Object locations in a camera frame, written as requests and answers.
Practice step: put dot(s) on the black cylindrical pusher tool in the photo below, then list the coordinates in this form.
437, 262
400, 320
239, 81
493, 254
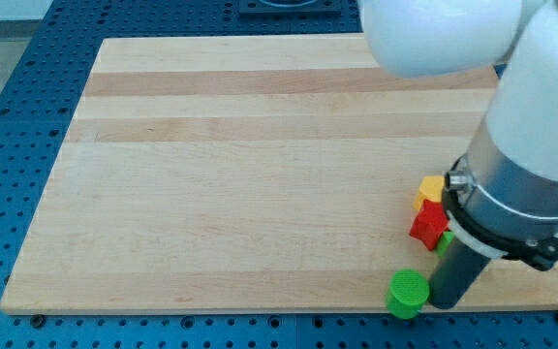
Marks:
458, 269

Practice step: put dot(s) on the green circle block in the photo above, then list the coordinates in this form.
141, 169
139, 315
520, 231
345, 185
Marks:
407, 292

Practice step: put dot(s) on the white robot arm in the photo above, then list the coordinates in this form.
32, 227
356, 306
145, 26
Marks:
501, 195

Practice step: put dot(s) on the light wooden board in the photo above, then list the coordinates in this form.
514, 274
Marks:
247, 174

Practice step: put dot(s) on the small green block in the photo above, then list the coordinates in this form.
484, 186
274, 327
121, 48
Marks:
443, 243

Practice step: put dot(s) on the red star block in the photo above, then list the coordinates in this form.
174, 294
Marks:
429, 224

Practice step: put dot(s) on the yellow block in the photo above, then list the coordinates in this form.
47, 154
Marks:
430, 189

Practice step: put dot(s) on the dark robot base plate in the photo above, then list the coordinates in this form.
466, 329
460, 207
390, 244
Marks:
288, 7

